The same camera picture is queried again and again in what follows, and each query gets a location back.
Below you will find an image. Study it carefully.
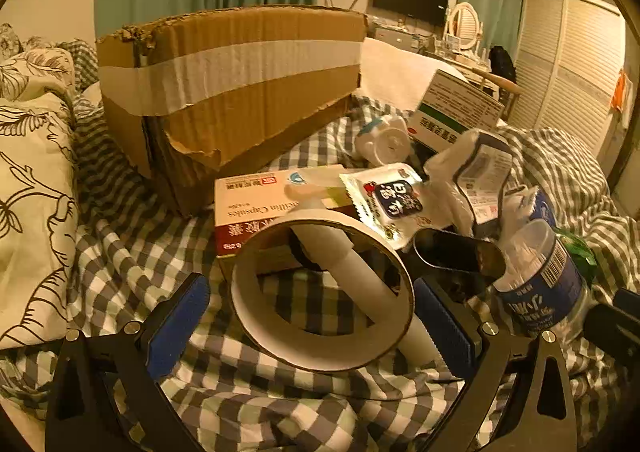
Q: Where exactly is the blue and white packet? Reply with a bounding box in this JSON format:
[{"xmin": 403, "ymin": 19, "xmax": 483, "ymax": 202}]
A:
[{"xmin": 502, "ymin": 184, "xmax": 557, "ymax": 233}]

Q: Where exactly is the green plastic packet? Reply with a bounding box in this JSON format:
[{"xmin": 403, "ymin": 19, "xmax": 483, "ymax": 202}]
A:
[{"xmin": 552, "ymin": 227, "xmax": 598, "ymax": 283}]

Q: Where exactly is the black bag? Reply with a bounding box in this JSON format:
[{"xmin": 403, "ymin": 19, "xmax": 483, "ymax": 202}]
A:
[{"xmin": 489, "ymin": 45, "xmax": 517, "ymax": 83}]

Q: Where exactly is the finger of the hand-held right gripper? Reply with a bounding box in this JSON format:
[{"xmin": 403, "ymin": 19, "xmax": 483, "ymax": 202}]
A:
[
  {"xmin": 612, "ymin": 287, "xmax": 640, "ymax": 328},
  {"xmin": 582, "ymin": 304, "xmax": 640, "ymax": 359}
]

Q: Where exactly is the taped cardboard box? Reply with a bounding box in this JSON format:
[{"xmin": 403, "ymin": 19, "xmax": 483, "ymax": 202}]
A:
[{"xmin": 95, "ymin": 4, "xmax": 370, "ymax": 218}]

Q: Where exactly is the glossy black oval case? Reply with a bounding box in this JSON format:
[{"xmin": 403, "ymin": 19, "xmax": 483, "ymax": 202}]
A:
[{"xmin": 412, "ymin": 227, "xmax": 507, "ymax": 279}]

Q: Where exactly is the dressing table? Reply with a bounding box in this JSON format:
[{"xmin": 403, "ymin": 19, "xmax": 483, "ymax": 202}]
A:
[{"xmin": 427, "ymin": 49, "xmax": 496, "ymax": 78}]

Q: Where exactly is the green and white medicine box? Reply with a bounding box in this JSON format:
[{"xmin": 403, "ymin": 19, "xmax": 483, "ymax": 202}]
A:
[{"xmin": 406, "ymin": 68, "xmax": 506, "ymax": 153}]

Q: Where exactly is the grey checkered bedsheet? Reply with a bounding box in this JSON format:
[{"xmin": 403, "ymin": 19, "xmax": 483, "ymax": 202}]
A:
[{"xmin": 0, "ymin": 39, "xmax": 640, "ymax": 452}]

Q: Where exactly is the crumpled white tissue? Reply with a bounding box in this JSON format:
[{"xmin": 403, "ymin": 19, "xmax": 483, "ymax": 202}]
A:
[{"xmin": 422, "ymin": 147, "xmax": 476, "ymax": 235}]

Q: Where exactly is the red and white medicine box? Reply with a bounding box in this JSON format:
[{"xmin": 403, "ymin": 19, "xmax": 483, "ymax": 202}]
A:
[{"xmin": 214, "ymin": 163, "xmax": 353, "ymax": 278}]

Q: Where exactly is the small white plastic bottle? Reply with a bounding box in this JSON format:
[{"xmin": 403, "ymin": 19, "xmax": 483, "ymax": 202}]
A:
[{"xmin": 356, "ymin": 114, "xmax": 412, "ymax": 167}]

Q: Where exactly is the floral print duvet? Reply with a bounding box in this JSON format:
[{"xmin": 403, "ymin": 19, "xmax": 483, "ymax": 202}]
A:
[{"xmin": 0, "ymin": 22, "xmax": 81, "ymax": 350}]

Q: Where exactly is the white snack packet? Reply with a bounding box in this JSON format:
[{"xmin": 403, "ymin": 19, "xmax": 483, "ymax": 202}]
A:
[{"xmin": 339, "ymin": 163, "xmax": 426, "ymax": 251}]

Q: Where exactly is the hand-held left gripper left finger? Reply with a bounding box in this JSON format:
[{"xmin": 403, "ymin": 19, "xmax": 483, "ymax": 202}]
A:
[{"xmin": 44, "ymin": 273, "xmax": 212, "ymax": 452}]

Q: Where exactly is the cotton swab jar blue label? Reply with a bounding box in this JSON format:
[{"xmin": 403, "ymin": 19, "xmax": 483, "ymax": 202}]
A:
[{"xmin": 492, "ymin": 219, "xmax": 591, "ymax": 339}]

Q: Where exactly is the white barcode pouch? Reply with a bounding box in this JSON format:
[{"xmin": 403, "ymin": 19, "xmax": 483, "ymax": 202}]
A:
[{"xmin": 451, "ymin": 128, "xmax": 514, "ymax": 225}]

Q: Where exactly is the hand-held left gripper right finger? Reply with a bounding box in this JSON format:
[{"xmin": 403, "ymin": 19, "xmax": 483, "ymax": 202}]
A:
[{"xmin": 412, "ymin": 276, "xmax": 582, "ymax": 452}]

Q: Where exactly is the white louvered wardrobe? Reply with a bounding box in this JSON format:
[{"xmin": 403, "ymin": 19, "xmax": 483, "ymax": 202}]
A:
[{"xmin": 510, "ymin": 0, "xmax": 628, "ymax": 158}]

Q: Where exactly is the white oval vanity mirror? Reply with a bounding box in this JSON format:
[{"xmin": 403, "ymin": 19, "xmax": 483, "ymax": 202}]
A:
[{"xmin": 446, "ymin": 2, "xmax": 485, "ymax": 53}]

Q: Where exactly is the wooden chair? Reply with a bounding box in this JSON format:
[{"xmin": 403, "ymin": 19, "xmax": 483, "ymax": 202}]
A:
[{"xmin": 470, "ymin": 67, "xmax": 521, "ymax": 120}]

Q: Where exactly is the white blanket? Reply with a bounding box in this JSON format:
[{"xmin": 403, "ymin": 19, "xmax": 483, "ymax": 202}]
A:
[{"xmin": 359, "ymin": 37, "xmax": 481, "ymax": 113}]

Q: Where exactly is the grey cabinet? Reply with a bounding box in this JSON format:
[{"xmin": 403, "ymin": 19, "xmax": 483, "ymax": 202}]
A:
[{"xmin": 372, "ymin": 24, "xmax": 426, "ymax": 50}]

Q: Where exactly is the cardboard tape roll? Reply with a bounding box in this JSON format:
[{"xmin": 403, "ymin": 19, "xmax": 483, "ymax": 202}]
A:
[{"xmin": 229, "ymin": 219, "xmax": 416, "ymax": 374}]

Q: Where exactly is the orange hanging cloth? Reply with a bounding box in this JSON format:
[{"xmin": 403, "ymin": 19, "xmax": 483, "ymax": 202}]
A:
[{"xmin": 609, "ymin": 69, "xmax": 633, "ymax": 128}]

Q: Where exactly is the white cream tube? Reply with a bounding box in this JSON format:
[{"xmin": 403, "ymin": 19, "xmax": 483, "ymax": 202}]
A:
[{"xmin": 286, "ymin": 222, "xmax": 446, "ymax": 370}]

